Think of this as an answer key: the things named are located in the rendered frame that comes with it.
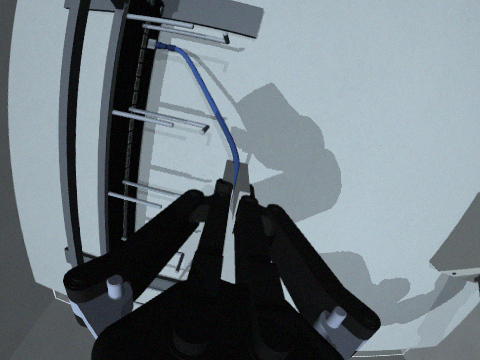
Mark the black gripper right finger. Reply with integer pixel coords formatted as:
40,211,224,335
232,162,381,360

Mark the black patch panel rack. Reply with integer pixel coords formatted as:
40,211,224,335
58,0,264,268

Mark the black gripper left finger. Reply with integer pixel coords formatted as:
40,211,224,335
63,160,234,355

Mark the blue cable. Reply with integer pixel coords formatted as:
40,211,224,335
167,44,240,189

